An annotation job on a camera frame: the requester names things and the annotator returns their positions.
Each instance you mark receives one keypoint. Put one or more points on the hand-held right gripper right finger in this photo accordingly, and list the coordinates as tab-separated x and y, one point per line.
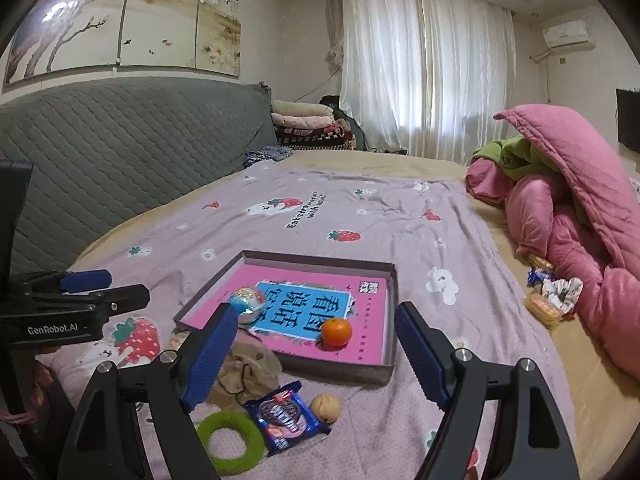
420	355

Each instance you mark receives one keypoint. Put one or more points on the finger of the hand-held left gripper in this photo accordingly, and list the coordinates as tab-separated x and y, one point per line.
125	297
87	281

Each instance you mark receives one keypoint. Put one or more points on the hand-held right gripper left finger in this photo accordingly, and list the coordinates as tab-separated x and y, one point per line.
210	360

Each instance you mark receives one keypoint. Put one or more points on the beige organza pouch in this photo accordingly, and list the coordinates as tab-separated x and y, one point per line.
250	365

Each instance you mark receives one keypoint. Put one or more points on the grey cardboard box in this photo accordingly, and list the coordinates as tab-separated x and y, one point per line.
350	372

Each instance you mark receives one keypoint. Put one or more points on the orange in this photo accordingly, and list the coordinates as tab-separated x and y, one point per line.
207	435

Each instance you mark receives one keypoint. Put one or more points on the orange tangerine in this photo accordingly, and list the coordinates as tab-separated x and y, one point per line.
336	332

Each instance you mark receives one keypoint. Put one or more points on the blue snack packet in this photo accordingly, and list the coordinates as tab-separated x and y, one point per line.
285	417

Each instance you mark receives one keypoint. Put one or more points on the pink book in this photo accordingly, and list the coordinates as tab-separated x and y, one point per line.
370	310

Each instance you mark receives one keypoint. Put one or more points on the blue wrapped toy ball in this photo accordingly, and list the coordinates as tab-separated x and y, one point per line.
247	304

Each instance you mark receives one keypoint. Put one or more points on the walnut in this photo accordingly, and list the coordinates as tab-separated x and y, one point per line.
326	408

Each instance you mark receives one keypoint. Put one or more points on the grey quilted headboard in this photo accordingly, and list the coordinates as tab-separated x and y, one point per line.
125	150

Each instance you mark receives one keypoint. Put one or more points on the blue candy wrapper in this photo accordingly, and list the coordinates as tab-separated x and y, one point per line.
540	276

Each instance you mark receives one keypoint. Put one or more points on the purple strawberry printed blanket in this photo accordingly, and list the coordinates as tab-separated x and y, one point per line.
350	220

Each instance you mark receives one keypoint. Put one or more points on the yellow snack packet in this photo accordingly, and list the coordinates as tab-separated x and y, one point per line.
541	261

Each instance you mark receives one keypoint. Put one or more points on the white floral scrunchie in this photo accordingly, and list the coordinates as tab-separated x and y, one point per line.
565	292

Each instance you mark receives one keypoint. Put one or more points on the beige bed sheet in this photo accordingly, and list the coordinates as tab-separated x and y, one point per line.
590	390

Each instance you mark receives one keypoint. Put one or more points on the dark patterned cloth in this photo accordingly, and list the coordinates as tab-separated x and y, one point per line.
267	156

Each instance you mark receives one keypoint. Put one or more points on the pink quilt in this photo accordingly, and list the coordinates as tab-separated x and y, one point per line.
575	220

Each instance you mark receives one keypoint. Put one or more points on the green blanket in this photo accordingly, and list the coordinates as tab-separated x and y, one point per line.
520	157

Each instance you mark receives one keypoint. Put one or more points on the chequered folded blanket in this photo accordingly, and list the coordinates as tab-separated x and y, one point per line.
315	139

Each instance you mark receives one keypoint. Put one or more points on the pink folded blanket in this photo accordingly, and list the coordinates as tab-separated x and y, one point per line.
302	122

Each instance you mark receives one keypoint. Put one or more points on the dark clothes pile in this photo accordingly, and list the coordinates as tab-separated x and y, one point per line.
345	110

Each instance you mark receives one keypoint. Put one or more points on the cream folded blanket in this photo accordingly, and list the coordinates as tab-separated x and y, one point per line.
300	108

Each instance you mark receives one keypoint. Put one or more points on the white sheer curtain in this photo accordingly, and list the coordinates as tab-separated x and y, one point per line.
430	70

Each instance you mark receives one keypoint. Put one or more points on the air conditioner pipe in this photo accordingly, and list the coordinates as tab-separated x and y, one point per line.
547	75

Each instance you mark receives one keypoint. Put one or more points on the black television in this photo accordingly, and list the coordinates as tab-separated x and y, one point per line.
629	120

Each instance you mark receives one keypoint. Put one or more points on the beige curtain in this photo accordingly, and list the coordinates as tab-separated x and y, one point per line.
334	25

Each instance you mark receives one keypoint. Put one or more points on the white air conditioner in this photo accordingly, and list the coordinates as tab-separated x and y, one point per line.
567	35

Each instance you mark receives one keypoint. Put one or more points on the blossom wall painting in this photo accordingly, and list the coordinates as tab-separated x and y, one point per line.
125	15

